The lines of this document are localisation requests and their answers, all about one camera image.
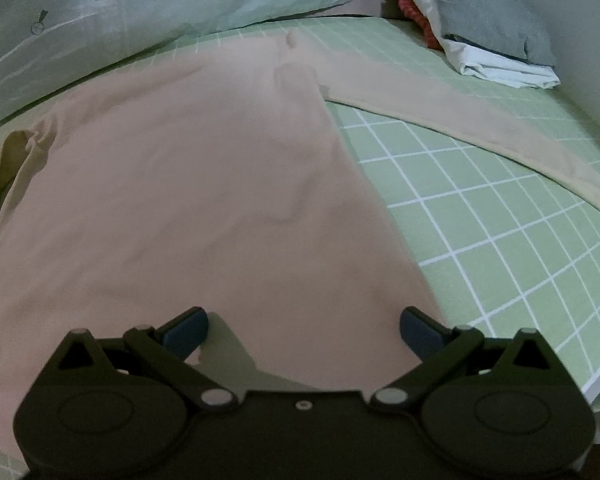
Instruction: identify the beige long-sleeved shirt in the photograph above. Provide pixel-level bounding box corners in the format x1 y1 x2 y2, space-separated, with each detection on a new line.
0 29 600 396

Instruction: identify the white folded cloth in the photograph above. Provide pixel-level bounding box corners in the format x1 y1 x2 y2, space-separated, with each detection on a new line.
394 0 562 90

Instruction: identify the red knitted cloth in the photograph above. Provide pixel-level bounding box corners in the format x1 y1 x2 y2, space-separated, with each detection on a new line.
396 0 443 50

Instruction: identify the carrot print light green quilt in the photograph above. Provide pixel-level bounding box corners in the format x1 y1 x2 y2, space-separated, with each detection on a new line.
0 0 406 136

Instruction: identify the green checked bed sheet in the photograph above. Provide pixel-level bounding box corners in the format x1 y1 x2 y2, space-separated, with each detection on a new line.
0 12 600 403

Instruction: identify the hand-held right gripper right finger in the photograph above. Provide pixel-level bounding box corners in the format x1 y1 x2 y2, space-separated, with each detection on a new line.
371 306 561 408

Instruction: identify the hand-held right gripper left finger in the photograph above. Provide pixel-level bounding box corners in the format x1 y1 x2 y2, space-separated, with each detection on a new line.
50 306 240 408

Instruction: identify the grey folded garment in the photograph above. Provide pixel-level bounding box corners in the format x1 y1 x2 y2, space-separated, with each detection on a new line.
422 0 558 67

